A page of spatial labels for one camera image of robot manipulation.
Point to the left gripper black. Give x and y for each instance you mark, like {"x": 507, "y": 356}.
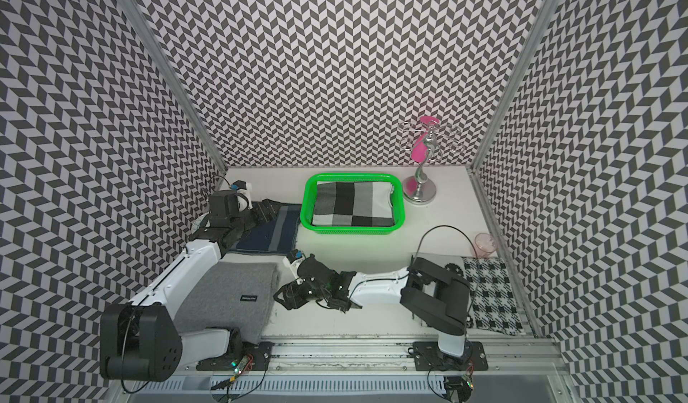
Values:
{"x": 270, "y": 216}

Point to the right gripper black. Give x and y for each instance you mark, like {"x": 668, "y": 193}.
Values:
{"x": 292, "y": 296}

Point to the navy blue striped scarf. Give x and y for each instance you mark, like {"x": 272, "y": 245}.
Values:
{"x": 277, "y": 237}

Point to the green plastic basket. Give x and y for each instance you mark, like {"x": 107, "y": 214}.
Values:
{"x": 306, "y": 214}

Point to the grey scarf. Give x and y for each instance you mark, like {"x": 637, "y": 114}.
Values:
{"x": 231, "y": 296}

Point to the black white checked scarf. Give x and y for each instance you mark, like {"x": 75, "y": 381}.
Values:
{"x": 353, "y": 204}

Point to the smiley face patterned scarf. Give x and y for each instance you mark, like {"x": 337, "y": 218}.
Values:
{"x": 493, "y": 305}

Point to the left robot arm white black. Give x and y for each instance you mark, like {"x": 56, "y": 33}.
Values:
{"x": 139, "y": 340}

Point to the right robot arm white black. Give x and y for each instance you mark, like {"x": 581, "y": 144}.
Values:
{"x": 436, "y": 295}

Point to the patterned ceramic bowl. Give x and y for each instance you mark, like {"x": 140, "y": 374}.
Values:
{"x": 200, "y": 223}

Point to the silver pink jewellery stand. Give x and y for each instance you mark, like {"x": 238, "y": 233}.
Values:
{"x": 431, "y": 140}

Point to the pink plastic cup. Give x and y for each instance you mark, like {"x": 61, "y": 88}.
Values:
{"x": 485, "y": 245}

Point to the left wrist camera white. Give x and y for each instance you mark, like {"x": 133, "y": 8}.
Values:
{"x": 243, "y": 194}

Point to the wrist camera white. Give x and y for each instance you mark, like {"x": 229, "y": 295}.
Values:
{"x": 293, "y": 261}
{"x": 243, "y": 194}

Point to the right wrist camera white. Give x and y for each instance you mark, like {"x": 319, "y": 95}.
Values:
{"x": 293, "y": 261}

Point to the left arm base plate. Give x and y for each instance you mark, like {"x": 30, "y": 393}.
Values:
{"x": 257, "y": 356}

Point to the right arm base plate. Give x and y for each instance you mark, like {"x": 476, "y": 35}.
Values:
{"x": 428, "y": 357}

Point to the aluminium front rail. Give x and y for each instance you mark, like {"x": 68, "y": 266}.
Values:
{"x": 506, "y": 355}

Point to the left aluminium corner post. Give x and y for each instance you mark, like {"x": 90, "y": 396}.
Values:
{"x": 152, "y": 46}

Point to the aluminium corner post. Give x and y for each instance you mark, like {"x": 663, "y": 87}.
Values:
{"x": 521, "y": 68}
{"x": 152, "y": 46}

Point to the right aluminium corner post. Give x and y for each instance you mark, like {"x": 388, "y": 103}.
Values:
{"x": 521, "y": 68}

